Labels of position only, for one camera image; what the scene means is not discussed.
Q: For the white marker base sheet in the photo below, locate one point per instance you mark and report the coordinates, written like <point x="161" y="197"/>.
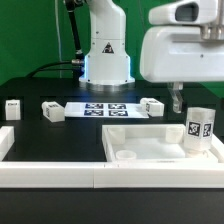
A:
<point x="107" y="110"/>

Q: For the white square tabletop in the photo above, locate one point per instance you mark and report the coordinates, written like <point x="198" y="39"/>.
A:
<point x="155" y="143"/>

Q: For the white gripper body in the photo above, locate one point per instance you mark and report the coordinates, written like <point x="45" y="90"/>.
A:
<point x="185" y="42"/>

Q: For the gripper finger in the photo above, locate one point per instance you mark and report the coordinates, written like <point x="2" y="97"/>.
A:
<point x="175" y="91"/>

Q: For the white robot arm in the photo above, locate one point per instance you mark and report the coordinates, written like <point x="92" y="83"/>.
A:
<point x="107" y="65"/>

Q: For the white U-shaped obstacle fence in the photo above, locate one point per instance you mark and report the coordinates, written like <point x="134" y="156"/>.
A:
<point x="104" y="174"/>

